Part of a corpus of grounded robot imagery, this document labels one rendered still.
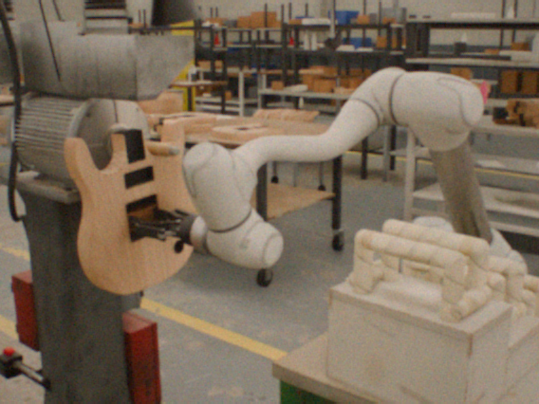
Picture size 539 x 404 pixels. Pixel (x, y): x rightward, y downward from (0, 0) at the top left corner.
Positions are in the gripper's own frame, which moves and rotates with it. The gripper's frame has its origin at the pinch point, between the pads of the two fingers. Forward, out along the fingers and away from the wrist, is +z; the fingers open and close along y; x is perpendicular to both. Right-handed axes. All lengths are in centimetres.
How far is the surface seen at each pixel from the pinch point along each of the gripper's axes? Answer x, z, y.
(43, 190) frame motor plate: 3.2, 38.5, -4.3
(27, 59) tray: 38, 49, 3
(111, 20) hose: 47.5, 5.1, 1.8
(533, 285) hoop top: -9, -86, 28
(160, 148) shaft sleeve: 15.9, -0.7, 7.4
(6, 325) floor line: -110, 198, 48
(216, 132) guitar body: -31, 164, 191
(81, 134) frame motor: 20.0, 19.4, -1.6
